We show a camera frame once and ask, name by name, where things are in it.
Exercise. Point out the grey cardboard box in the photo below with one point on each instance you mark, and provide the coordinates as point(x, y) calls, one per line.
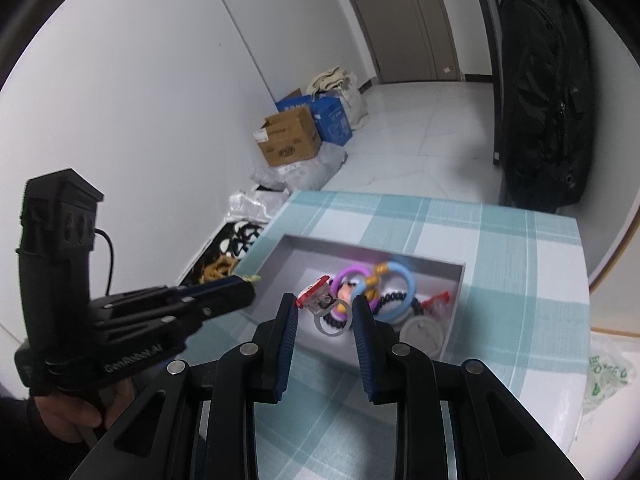
point(280, 285)

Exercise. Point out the red charm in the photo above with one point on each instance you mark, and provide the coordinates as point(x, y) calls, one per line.
point(440, 302)
point(311, 294)

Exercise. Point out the large black bag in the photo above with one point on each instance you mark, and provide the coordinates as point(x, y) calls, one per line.
point(545, 85)

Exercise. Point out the small white plastic bag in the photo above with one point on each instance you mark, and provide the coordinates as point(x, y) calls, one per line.
point(250, 205)

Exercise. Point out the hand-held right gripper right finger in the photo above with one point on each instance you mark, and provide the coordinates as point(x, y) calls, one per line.
point(365, 345)

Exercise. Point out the round white pin badge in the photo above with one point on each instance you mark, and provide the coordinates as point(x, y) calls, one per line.
point(422, 335)

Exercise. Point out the clear green-print plastic bag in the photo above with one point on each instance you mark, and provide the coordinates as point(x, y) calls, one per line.
point(605, 370)

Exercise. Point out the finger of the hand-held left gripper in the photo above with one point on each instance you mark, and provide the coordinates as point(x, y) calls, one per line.
point(230, 302)
point(220, 286)

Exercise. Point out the grey-brown door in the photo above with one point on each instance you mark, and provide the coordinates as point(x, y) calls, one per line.
point(400, 20)

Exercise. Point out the teal checked tablecloth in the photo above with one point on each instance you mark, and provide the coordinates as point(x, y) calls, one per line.
point(500, 260)

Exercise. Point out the person's left hand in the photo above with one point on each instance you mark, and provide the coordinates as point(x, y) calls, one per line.
point(65, 415)

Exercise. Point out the person's left forearm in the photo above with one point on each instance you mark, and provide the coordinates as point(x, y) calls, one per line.
point(20, 440)

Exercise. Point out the cream canvas bag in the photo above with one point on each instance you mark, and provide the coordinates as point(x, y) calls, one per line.
point(350, 95)

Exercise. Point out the brown cardboard box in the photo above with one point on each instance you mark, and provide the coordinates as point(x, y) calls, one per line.
point(290, 135)

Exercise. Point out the large white plastic bag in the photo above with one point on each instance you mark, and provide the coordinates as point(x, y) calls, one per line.
point(310, 170)

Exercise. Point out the black patterned floor mat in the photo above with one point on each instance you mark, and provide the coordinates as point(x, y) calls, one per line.
point(210, 252)

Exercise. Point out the black coat rack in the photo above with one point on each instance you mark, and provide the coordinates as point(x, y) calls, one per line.
point(495, 110)

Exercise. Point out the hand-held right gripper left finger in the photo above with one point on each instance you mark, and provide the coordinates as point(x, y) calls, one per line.
point(287, 340)

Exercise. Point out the blue printed box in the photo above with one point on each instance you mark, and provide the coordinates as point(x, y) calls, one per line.
point(332, 117)

